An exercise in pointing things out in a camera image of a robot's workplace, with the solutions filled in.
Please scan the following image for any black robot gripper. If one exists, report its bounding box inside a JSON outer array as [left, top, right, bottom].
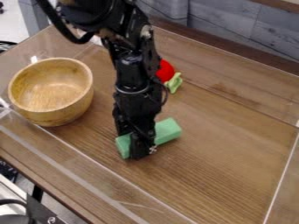
[[112, 53, 167, 159]]

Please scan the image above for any green rectangular block stick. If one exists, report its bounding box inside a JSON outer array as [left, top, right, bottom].
[[115, 117, 183, 159]]

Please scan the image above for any light wooden bowl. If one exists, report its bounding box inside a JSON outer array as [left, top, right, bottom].
[[7, 57, 94, 127]]

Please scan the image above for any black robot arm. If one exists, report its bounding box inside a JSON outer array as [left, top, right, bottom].
[[36, 0, 168, 159]]

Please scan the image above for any clear acrylic table barrier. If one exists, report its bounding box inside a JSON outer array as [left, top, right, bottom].
[[0, 27, 299, 224]]

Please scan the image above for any red plush strawberry toy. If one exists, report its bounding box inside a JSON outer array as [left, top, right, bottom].
[[156, 59, 183, 94]]

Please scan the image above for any black table clamp mount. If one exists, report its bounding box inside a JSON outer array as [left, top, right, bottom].
[[0, 185, 68, 224]]

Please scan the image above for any grey post behind table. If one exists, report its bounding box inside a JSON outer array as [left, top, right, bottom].
[[18, 0, 50, 36]]

